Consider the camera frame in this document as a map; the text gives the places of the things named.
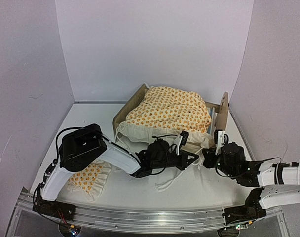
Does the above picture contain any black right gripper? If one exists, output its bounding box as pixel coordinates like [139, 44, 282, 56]
[203, 150, 236, 181]

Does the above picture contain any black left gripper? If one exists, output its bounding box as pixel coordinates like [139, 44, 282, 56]
[152, 151, 199, 172]

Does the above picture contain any wooden striped pet bed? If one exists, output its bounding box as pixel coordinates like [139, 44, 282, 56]
[112, 83, 230, 155]

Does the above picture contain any duck print mattress cushion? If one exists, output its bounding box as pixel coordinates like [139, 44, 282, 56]
[114, 85, 214, 193]

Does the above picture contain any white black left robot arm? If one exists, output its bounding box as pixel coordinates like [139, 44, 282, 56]
[33, 124, 199, 224]

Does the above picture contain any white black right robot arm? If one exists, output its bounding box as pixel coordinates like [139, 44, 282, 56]
[202, 142, 300, 226]

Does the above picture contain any duck print small pillow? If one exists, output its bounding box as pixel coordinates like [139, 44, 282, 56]
[67, 161, 112, 202]

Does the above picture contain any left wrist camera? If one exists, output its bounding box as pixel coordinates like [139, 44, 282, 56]
[173, 131, 189, 155]

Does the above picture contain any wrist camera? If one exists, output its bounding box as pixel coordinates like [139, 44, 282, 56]
[214, 129, 229, 155]
[173, 131, 189, 155]

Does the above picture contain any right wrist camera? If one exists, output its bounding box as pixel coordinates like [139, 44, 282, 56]
[214, 129, 229, 155]

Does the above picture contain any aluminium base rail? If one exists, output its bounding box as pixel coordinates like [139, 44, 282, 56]
[6, 190, 290, 237]

